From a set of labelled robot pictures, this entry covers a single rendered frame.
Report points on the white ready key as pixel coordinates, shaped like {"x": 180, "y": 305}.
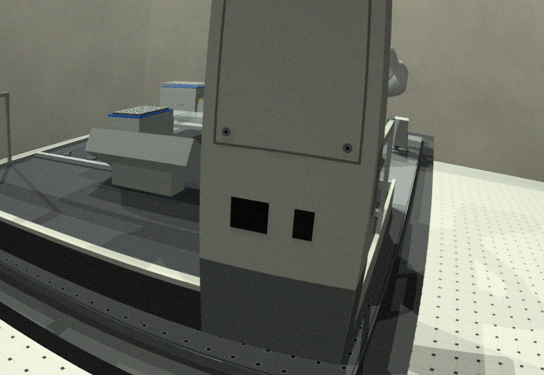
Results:
{"x": 400, "y": 134}

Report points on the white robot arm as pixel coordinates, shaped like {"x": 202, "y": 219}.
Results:
{"x": 398, "y": 74}

